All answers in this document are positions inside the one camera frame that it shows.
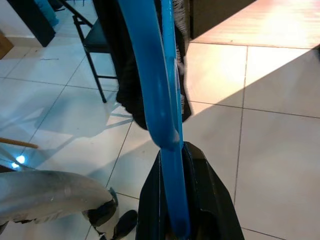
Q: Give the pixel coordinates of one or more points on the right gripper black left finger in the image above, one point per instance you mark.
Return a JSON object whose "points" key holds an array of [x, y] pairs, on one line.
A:
{"points": [[150, 212]]}

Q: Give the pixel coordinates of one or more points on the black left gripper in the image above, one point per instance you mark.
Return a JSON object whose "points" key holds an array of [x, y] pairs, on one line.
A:
{"points": [[126, 222]]}

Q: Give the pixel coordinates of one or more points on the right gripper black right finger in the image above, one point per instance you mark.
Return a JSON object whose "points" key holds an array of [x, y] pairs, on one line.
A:
{"points": [[215, 217]]}

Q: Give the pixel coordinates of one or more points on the black printed garment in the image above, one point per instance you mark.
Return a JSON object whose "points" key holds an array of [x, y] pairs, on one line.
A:
{"points": [[127, 82]]}

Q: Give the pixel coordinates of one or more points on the blue plastic hanger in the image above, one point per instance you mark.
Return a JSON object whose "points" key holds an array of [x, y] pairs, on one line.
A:
{"points": [[152, 75]]}

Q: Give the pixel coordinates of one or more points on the wooden stick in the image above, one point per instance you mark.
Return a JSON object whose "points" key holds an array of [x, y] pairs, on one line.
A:
{"points": [[17, 142]]}

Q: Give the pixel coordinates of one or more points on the brown cardboard box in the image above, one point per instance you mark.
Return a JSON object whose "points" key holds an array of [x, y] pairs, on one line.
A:
{"points": [[5, 45]]}

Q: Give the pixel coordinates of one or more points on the black cabinet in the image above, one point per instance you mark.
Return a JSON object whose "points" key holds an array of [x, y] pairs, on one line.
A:
{"points": [[32, 22]]}

